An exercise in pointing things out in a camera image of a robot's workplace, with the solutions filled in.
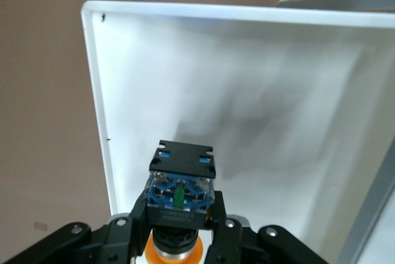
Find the orange push button switch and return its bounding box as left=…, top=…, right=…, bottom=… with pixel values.
left=144, top=139, right=216, bottom=264

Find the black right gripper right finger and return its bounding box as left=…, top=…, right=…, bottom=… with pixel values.
left=206, top=191, right=328, bottom=264

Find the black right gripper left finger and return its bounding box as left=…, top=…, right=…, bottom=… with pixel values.
left=0, top=194, right=152, bottom=264

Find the white plastic drawer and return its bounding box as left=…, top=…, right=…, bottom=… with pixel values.
left=80, top=0, right=395, bottom=264

